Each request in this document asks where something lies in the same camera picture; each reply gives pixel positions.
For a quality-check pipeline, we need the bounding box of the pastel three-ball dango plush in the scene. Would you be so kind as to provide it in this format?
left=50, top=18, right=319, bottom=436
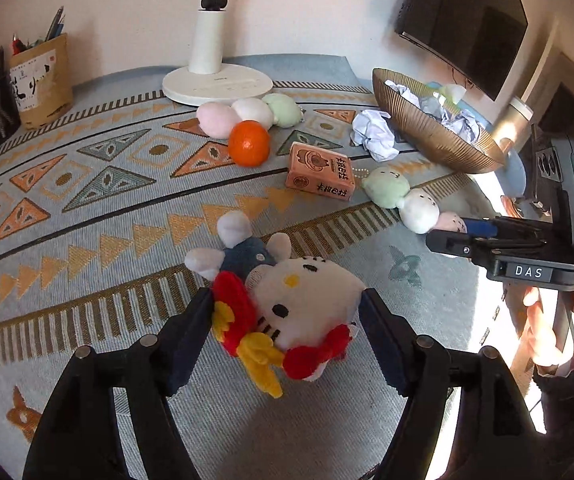
left=196, top=92, right=304, bottom=139
left=362, top=166, right=468, bottom=235

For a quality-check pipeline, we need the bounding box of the orange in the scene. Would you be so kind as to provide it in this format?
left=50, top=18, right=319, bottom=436
left=228, top=120, right=272, bottom=167

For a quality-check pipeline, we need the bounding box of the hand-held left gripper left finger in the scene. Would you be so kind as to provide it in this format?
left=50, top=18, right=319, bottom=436
left=22, top=287, right=218, bottom=480

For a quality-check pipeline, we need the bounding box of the small crumpled paper ball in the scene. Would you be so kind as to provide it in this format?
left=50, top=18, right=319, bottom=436
left=384, top=79, right=435, bottom=111

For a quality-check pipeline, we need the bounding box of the pink cardboard box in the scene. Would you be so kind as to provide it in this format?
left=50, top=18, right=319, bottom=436
left=285, top=141, right=357, bottom=204

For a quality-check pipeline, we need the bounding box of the crumpled white paper ball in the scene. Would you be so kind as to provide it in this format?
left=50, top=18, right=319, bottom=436
left=351, top=109, right=400, bottom=162

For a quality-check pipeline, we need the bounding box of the white desk lamp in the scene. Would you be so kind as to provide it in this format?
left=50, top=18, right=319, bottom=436
left=162, top=0, right=274, bottom=107

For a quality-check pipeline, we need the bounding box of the pale green crumpled wrapper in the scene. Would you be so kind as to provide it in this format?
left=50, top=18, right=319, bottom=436
left=434, top=82, right=468, bottom=106

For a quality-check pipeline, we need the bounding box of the person's right hand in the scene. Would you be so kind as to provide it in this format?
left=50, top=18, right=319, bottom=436
left=523, top=285, right=574, bottom=376

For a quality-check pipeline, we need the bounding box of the gold ribbed bowl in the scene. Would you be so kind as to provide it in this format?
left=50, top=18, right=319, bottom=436
left=372, top=67, right=510, bottom=175

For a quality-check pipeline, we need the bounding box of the kraft paper pen holder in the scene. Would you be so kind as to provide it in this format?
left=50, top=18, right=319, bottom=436
left=8, top=32, right=74, bottom=131

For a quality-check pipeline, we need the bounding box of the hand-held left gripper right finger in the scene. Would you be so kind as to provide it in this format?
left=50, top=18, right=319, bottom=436
left=357, top=287, right=543, bottom=480

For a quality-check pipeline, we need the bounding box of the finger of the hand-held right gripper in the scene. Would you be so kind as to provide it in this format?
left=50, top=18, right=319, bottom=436
left=426, top=230, right=500, bottom=263
left=462, top=216, right=543, bottom=238

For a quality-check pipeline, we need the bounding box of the person's right forearm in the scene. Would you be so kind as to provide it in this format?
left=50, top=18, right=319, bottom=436
left=532, top=330, right=574, bottom=461

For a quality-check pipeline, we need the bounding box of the white cat plush toy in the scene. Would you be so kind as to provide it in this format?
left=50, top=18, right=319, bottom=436
left=184, top=210, right=368, bottom=400

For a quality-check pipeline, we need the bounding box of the black monitor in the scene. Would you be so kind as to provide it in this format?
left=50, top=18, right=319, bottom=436
left=396, top=0, right=529, bottom=102

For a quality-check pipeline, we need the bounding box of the patterned woven table mat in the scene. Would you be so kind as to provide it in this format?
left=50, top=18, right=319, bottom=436
left=0, top=80, right=508, bottom=480

